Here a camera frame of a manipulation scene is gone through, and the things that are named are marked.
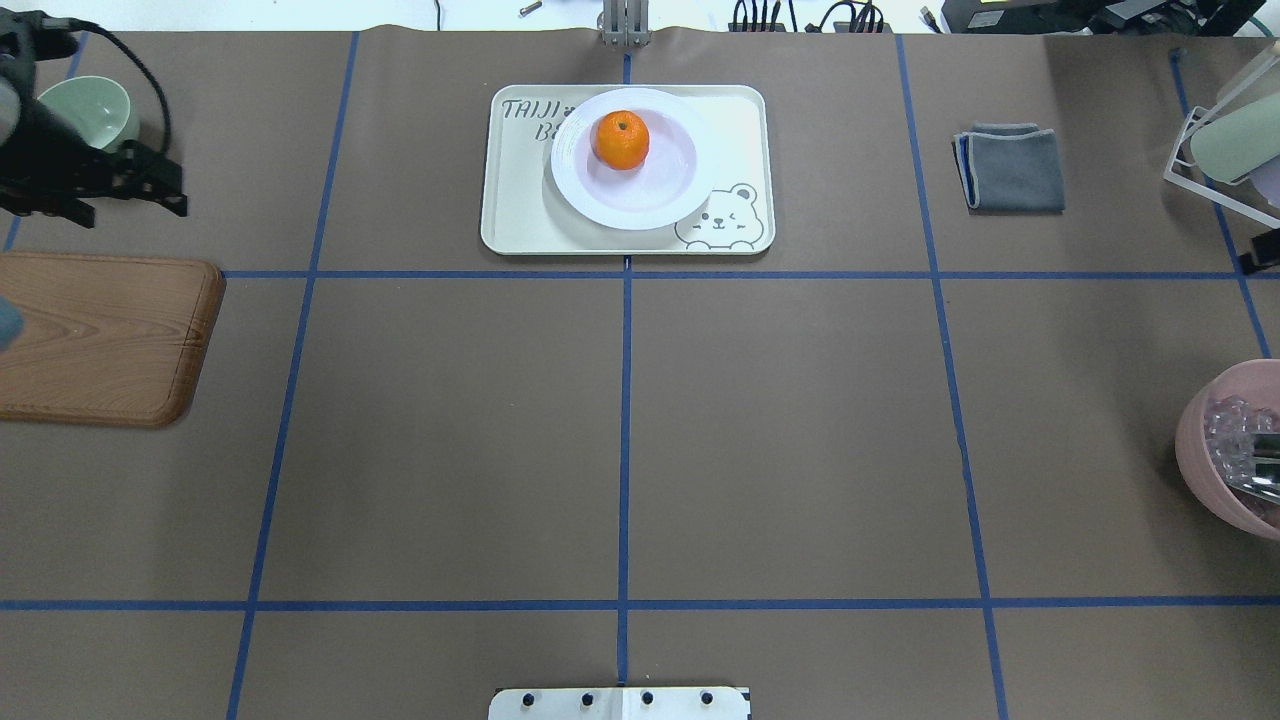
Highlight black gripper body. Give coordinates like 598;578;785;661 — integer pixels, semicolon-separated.
1;95;109;217

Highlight orange fruit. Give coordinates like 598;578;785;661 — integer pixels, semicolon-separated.
591;109;652;170

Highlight white plate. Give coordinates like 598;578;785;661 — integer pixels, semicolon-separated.
549;86;721;231

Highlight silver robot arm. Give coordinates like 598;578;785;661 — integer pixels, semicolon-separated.
1;9;113;228

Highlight wooden tray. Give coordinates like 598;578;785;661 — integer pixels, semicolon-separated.
1;251;227;428

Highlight cream bear tray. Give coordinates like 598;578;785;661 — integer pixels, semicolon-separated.
480;85;776;256

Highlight green bowl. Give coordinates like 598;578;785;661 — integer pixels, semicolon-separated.
37;76;141;152

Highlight grey folded cloth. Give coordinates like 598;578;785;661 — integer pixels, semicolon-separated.
952;123;1066;214

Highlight green cup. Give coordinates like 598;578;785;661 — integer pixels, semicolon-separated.
1190;94;1279;183

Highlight white cup rack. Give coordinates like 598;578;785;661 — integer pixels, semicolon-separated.
1164;38;1279;232

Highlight clear ice cubes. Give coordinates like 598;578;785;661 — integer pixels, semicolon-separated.
1203;395;1279;477

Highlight purple cup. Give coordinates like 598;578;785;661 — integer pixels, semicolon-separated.
1249;156;1280;208

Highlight pink bowl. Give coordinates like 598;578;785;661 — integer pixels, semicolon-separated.
1175;359;1279;541

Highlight metal scoop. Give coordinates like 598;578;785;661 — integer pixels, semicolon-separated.
1222;433;1279;503

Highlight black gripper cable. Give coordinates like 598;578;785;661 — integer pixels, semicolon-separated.
40;15;173;156

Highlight aluminium frame post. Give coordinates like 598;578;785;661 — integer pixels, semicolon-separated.
598;0;652;49

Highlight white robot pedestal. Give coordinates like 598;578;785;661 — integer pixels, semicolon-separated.
486;685;753;719

